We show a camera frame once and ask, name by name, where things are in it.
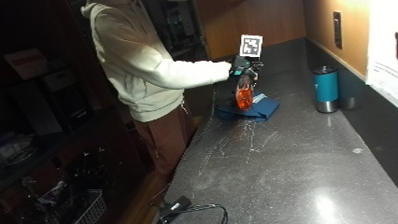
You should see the orange spray bottle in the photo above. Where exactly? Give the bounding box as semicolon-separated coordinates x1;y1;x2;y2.
235;73;255;111

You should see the white marker cube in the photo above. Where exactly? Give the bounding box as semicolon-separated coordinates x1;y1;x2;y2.
238;34;263;58

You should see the blue folded cloth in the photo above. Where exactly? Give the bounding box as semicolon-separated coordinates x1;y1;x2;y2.
214;90;280;122

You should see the teal steel tumbler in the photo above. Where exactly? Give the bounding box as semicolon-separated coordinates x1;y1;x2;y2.
312;65;339;114

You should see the the person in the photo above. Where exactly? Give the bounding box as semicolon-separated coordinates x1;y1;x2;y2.
79;0;234;185

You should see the white paper sheet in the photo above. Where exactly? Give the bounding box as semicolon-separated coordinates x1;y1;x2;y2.
364;0;398;108

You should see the black power adapter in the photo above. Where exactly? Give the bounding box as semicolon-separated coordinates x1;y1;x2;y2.
159;195;193;220

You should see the black wall outlet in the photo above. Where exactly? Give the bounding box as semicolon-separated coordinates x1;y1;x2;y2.
331;10;343;50

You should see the black cable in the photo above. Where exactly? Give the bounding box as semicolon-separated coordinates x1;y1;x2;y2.
154;203;228;224

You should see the white wire basket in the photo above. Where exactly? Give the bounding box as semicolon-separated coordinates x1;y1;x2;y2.
61;189;107;224

